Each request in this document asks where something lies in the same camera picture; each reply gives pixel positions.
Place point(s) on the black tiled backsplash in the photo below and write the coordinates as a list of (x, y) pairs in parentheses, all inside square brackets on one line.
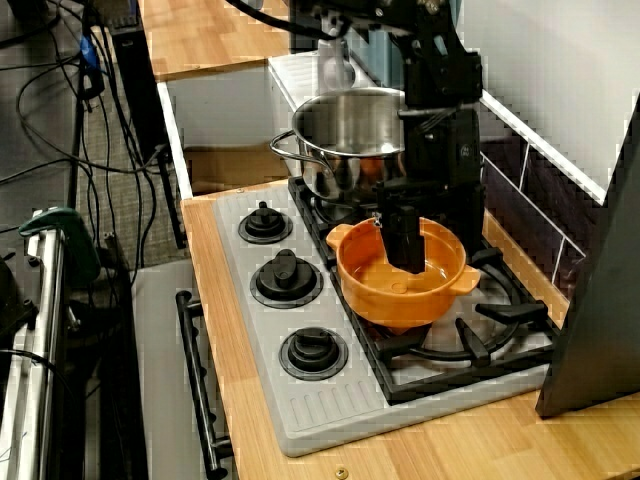
[(545, 200)]

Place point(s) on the wooden countertop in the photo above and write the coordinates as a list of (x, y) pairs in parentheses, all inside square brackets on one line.
[(235, 350)]

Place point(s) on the grey faucet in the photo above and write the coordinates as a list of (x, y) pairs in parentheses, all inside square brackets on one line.
[(335, 70)]

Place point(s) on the white sink basin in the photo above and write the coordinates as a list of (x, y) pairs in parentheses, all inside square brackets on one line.
[(220, 110)]

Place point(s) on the silver aluminium frame rail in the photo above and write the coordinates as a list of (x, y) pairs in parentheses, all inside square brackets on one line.
[(42, 350)]

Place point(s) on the orange plastic pot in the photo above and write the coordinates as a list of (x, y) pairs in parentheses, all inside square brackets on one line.
[(395, 300)]

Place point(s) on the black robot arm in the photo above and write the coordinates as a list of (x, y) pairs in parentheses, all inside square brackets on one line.
[(440, 65)]

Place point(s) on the grey stove top panel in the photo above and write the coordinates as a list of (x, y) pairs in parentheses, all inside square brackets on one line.
[(320, 410)]

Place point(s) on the black pole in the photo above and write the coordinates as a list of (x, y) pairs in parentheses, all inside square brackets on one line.
[(76, 150)]

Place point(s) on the teal board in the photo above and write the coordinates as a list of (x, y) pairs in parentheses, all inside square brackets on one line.
[(380, 55)]

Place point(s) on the stainless steel pot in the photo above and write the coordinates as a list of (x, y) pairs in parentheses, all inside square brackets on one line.
[(345, 125)]

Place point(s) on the black upright box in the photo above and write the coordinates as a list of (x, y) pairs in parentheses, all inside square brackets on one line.
[(135, 90)]

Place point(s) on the black burner grate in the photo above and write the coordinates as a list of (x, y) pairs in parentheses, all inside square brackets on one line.
[(300, 197), (500, 312)]

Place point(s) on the black equipment stand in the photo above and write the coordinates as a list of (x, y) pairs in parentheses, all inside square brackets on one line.
[(12, 305)]

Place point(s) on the blue connector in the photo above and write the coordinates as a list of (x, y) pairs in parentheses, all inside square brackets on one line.
[(87, 50)]

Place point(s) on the white oven door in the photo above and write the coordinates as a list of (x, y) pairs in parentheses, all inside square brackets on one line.
[(160, 350)]

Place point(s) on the black leaning panel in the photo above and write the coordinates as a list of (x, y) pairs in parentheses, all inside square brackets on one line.
[(600, 300)]

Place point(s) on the wooden table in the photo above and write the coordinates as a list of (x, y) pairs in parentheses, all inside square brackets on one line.
[(210, 35)]

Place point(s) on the black stove knob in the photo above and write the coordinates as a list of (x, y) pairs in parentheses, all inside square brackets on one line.
[(265, 225), (286, 280), (313, 352)]

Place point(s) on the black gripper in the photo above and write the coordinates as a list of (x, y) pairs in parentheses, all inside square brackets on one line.
[(440, 145)]

